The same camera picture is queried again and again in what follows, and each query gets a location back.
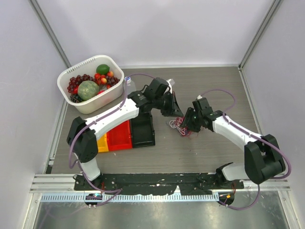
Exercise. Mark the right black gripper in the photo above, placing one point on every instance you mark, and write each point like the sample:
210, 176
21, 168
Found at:
188, 119

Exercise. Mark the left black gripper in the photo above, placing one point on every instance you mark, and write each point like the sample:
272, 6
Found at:
174, 109

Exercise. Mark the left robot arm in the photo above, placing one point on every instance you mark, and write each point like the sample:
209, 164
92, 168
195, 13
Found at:
84, 134

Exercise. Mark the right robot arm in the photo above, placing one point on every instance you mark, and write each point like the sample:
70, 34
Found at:
262, 160

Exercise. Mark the black plastic bin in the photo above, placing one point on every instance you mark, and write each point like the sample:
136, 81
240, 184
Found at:
142, 130

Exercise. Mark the clear water bottle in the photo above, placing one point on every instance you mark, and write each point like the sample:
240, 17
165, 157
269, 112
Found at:
129, 85

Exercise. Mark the red plastic bin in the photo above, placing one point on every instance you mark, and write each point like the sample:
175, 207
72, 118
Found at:
119, 138

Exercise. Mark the yellow plastic bin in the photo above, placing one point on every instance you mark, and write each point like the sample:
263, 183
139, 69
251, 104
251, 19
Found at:
102, 144

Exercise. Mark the red cherry cluster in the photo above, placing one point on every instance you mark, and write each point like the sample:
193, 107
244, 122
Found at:
107, 80

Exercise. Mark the white plastic basket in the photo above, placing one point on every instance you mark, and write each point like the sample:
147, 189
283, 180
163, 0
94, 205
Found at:
89, 67

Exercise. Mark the green lime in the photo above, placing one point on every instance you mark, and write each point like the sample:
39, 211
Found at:
102, 69

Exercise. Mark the green melon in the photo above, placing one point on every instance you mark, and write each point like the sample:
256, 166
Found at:
88, 90

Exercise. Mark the red grape bunch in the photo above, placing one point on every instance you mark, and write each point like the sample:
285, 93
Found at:
76, 81

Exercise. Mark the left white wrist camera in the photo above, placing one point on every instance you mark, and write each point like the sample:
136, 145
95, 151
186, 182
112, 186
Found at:
170, 82

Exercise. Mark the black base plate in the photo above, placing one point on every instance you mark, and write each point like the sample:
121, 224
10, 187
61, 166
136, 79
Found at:
161, 184

